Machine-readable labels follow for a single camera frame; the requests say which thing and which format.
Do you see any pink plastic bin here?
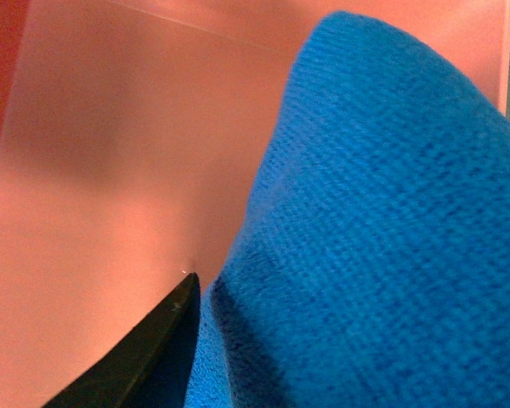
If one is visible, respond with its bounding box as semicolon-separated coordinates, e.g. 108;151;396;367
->
0;1;510;407

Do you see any blue microfiber cloth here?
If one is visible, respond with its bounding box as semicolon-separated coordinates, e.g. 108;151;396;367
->
185;12;510;407

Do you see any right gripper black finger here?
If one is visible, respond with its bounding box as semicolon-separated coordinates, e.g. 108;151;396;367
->
45;273;201;407

